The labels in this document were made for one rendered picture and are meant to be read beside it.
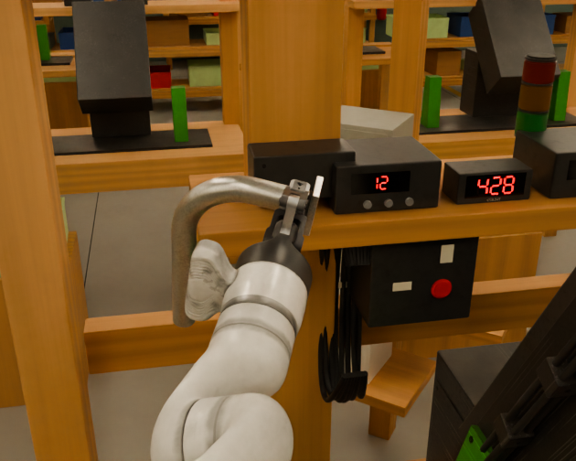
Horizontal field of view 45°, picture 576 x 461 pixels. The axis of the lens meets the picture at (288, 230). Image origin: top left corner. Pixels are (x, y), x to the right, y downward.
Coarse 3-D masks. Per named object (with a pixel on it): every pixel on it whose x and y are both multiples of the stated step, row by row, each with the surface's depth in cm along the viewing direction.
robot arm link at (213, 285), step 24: (192, 264) 62; (216, 264) 62; (264, 264) 63; (192, 288) 64; (216, 288) 63; (240, 288) 61; (264, 288) 60; (288, 288) 61; (192, 312) 66; (216, 312) 65; (288, 312) 60
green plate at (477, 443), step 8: (472, 424) 100; (472, 432) 99; (480, 432) 98; (464, 440) 101; (472, 440) 99; (480, 440) 97; (464, 448) 100; (472, 448) 98; (464, 456) 100; (472, 456) 98; (480, 456) 96
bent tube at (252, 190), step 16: (224, 176) 77; (240, 176) 77; (192, 192) 78; (208, 192) 77; (224, 192) 76; (240, 192) 76; (256, 192) 75; (272, 192) 75; (176, 208) 80; (192, 208) 78; (208, 208) 78; (272, 208) 76; (176, 224) 80; (192, 224) 80; (176, 240) 81; (192, 240) 82; (176, 256) 83; (176, 272) 85; (176, 288) 86; (176, 304) 88; (176, 320) 90; (192, 320) 90
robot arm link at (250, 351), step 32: (224, 320) 58; (256, 320) 57; (288, 320) 59; (224, 352) 55; (256, 352) 55; (288, 352) 58; (192, 384) 54; (224, 384) 56; (256, 384) 56; (160, 416) 52; (160, 448) 50
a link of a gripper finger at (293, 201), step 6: (288, 198) 66; (294, 198) 66; (288, 204) 66; (294, 204) 66; (288, 210) 66; (294, 210) 66; (288, 216) 66; (288, 222) 67; (282, 228) 67; (288, 228) 67; (288, 234) 67
